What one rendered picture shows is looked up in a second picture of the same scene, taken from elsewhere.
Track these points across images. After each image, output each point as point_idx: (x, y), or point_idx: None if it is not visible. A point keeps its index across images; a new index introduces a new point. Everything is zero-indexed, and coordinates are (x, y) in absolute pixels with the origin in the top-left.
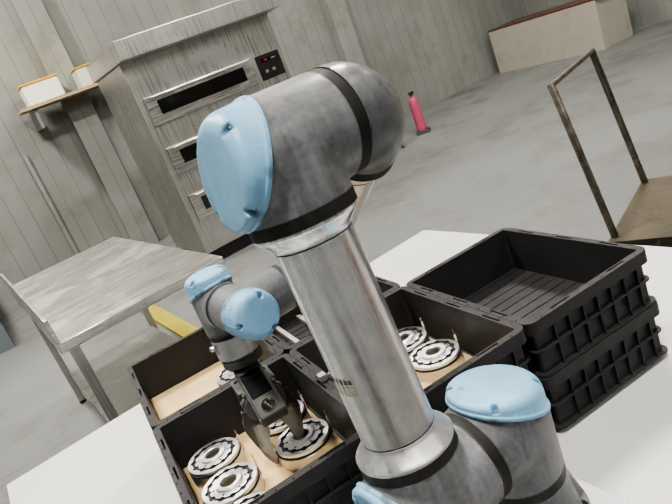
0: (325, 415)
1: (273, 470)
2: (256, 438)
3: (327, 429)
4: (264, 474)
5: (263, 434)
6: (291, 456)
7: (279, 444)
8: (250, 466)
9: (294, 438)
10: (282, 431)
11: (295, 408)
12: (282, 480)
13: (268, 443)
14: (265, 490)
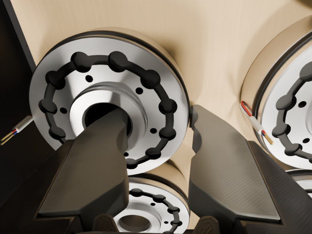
0: (15, 130)
1: (208, 103)
2: (259, 165)
3: (31, 85)
4: (228, 107)
5: (224, 165)
6: (163, 61)
7: (171, 139)
8: (271, 122)
9: (129, 130)
10: (146, 178)
11: (39, 188)
12: (209, 48)
13: (211, 135)
14: (258, 49)
